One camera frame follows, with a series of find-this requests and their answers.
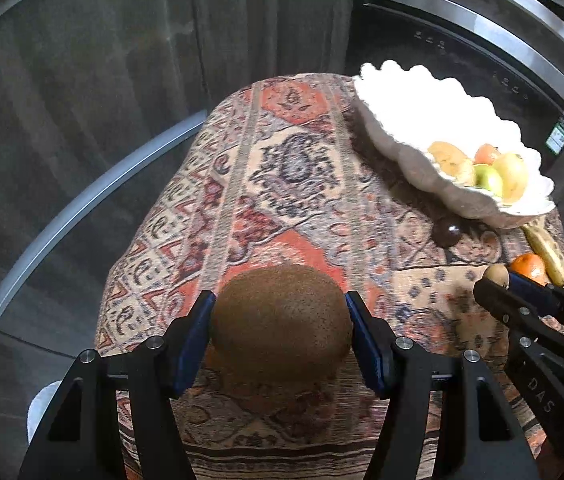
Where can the white scalloped bowl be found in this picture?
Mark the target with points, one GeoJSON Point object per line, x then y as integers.
{"type": "Point", "coordinates": [422, 110]}

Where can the patterned red tablecloth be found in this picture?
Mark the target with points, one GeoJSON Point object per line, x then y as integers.
{"type": "Point", "coordinates": [262, 185]}

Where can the built-in black oven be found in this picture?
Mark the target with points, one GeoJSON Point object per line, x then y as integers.
{"type": "Point", "coordinates": [437, 30]}

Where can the small tan longan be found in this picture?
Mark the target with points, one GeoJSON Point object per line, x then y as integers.
{"type": "Point", "coordinates": [496, 275]}

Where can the green apple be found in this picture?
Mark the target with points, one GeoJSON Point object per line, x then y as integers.
{"type": "Point", "coordinates": [487, 179]}

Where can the dark round plum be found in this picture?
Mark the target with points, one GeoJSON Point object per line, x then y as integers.
{"type": "Point", "coordinates": [448, 233]}

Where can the green white energy sticker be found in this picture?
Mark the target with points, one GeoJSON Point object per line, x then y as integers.
{"type": "Point", "coordinates": [559, 135]}

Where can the orange tangerine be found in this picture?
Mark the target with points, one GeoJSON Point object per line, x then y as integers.
{"type": "Point", "coordinates": [487, 154]}
{"type": "Point", "coordinates": [527, 266]}

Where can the yellow pear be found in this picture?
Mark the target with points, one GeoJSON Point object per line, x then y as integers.
{"type": "Point", "coordinates": [512, 175]}

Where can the yellow-orange round fruit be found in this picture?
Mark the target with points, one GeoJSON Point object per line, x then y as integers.
{"type": "Point", "coordinates": [449, 160]}

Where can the wide dark wood cabinet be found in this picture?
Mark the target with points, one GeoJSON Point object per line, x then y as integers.
{"type": "Point", "coordinates": [86, 85]}

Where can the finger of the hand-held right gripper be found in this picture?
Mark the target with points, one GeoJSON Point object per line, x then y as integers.
{"type": "Point", "coordinates": [529, 285]}
{"type": "Point", "coordinates": [507, 305]}

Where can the white rounded object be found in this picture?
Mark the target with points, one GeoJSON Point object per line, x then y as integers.
{"type": "Point", "coordinates": [41, 410]}

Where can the brown kiwi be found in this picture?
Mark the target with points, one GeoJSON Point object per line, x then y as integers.
{"type": "Point", "coordinates": [282, 315]}

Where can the small yellow banana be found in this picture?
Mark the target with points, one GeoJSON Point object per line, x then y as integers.
{"type": "Point", "coordinates": [547, 252]}

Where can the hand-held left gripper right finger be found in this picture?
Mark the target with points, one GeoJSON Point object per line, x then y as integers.
{"type": "Point", "coordinates": [369, 350]}

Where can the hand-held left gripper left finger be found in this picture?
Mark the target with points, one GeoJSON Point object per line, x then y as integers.
{"type": "Point", "coordinates": [189, 350]}

